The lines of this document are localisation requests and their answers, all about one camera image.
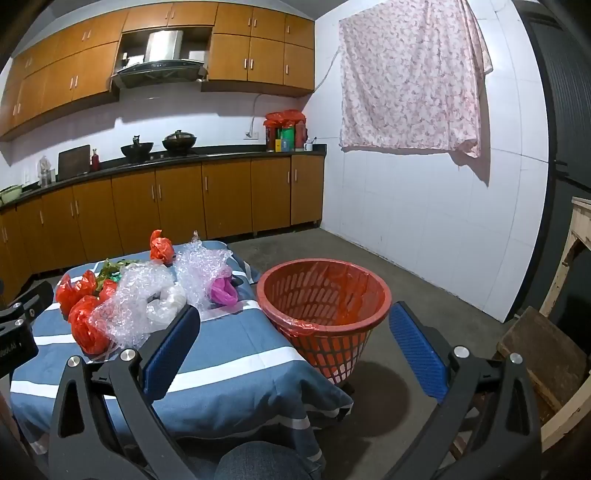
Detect black wok right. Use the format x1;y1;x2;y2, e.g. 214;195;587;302
163;130;198;154

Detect pink plastic bag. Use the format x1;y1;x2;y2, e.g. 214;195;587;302
210;272;241;306

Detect wooden lower kitchen cabinets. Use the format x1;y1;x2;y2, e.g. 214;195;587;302
0;154;325;296

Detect dark cutting board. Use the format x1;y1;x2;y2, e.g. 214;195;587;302
56;144;92;182

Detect brown wooden board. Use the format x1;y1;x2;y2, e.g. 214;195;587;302
496;307;591;414

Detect dark metal door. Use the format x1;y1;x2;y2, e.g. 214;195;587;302
524;0;591;204

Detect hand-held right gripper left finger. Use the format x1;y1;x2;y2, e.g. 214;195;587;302
48;304;218;480

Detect milky clear plastic bag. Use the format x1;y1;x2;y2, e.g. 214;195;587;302
147;284;188;330

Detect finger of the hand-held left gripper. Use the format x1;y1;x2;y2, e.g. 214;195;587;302
0;281;54;326

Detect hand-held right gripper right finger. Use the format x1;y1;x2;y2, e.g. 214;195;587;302
385;301;543;480

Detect light wooden stool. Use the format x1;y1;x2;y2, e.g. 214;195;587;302
538;196;591;319

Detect red bag over bottles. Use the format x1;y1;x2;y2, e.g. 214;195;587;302
264;109;306;129

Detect dark kitchen countertop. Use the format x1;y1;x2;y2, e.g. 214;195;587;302
0;143;328;213

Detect steel range hood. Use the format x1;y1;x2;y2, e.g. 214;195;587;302
111;28;209;89

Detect black wok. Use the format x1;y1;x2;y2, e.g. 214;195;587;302
121;136;154;162
163;130;198;154

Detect light wooden plank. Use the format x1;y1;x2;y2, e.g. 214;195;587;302
539;383;591;454

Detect red plastic basket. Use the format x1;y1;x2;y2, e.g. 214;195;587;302
256;258;393;386

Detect wooden upper kitchen cabinets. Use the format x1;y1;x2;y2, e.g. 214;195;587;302
0;0;317;141

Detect olive paw print bag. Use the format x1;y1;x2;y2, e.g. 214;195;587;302
95;258;141;284

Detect white power cable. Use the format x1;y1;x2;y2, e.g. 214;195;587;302
250;92;274;134

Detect blue striped blanket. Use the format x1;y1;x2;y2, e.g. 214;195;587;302
9;240;354;467

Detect pink floral hanging cloth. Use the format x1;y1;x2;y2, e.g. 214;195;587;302
338;0;494;158

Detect person's leg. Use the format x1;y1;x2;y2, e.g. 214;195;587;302
217;440;319;480

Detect wooden kitchen cabinets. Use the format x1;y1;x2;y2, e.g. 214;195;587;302
0;154;325;296
0;0;317;141

